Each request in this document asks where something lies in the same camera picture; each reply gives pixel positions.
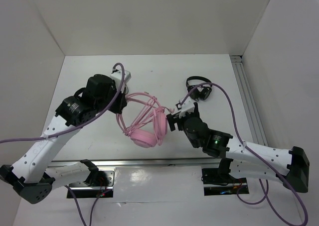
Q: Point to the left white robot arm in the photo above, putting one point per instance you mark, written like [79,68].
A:
[30,176]

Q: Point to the black headphones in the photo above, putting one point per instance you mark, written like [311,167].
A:
[199,93]
[126,89]

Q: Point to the pink headphones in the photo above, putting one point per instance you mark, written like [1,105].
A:
[149,127]

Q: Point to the aluminium side rail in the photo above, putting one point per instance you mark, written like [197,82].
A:
[251,111]

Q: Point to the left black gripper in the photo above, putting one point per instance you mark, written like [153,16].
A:
[121,102]

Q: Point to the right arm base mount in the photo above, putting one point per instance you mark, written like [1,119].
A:
[215,185]

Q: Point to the aluminium front rail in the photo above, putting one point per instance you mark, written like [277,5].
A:
[156,162]

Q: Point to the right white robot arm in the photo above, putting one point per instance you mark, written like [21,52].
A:
[243,159]

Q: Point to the right black headphones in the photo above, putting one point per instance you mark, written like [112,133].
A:
[199,93]

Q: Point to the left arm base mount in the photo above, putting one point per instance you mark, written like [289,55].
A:
[102,185]

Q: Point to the left black headphones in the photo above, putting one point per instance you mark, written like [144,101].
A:
[126,89]

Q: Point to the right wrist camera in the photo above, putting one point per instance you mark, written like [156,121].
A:
[187,107]

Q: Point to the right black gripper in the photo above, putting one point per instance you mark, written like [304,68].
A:
[171,120]

